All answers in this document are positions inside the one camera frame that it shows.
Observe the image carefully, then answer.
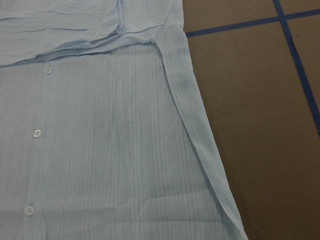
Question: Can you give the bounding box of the light blue button shirt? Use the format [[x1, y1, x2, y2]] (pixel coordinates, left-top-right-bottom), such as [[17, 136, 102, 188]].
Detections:
[[0, 0, 247, 240]]

